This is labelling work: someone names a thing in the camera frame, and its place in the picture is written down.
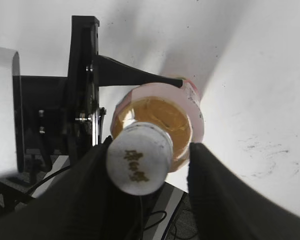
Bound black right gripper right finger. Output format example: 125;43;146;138
187;143;300;240

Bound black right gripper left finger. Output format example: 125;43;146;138
0;137;145;240

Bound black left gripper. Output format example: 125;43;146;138
12;15;183;173

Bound white bottle cap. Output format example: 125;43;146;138
106;122;173;196

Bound pink peach oolong tea bottle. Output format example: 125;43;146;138
110;77;204;172

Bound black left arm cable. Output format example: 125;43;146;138
27;172;191;240

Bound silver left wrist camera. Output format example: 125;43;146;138
0;47;25;179

